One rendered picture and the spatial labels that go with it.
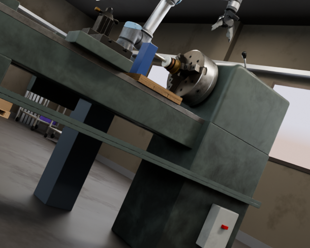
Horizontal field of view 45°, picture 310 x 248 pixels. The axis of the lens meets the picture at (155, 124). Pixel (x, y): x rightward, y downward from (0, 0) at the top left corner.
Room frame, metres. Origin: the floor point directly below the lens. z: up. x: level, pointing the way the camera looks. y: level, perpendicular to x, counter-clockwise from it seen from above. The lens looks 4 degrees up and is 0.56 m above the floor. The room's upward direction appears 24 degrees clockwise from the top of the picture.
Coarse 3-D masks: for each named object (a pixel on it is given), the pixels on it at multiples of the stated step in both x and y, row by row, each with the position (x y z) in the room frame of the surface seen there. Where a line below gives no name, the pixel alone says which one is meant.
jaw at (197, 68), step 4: (184, 64) 2.13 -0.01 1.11; (188, 64) 2.11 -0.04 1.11; (196, 64) 2.09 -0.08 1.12; (180, 68) 2.13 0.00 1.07; (184, 68) 2.13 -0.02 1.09; (188, 68) 2.11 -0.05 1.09; (192, 68) 2.11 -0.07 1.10; (196, 68) 2.09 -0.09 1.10; (200, 68) 2.11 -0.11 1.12; (204, 68) 2.11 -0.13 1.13; (184, 72) 2.16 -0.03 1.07; (188, 72) 2.14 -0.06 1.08; (192, 72) 2.13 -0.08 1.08; (196, 72) 2.11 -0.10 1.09; (200, 72) 2.10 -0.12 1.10; (204, 72) 2.11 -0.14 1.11
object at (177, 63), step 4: (172, 60) 2.11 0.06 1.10; (176, 60) 2.13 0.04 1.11; (172, 64) 2.11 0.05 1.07; (176, 64) 2.12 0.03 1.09; (180, 64) 2.14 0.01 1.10; (168, 68) 2.13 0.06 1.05; (172, 68) 2.12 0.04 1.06; (176, 68) 2.13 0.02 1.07; (172, 72) 2.15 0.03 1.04; (176, 72) 2.17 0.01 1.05
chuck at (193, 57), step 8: (184, 56) 2.28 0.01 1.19; (192, 56) 2.21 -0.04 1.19; (200, 56) 2.15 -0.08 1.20; (192, 64) 2.18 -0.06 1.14; (200, 64) 2.13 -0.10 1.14; (208, 64) 2.13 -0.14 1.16; (208, 72) 2.12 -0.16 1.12; (184, 80) 2.20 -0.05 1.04; (192, 80) 2.14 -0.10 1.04; (200, 80) 2.10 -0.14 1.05; (208, 80) 2.12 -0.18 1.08; (184, 88) 2.17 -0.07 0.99; (192, 88) 2.11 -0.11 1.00; (200, 88) 2.12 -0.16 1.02; (184, 96) 2.16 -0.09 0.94; (192, 96) 2.16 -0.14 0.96; (200, 96) 2.17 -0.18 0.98
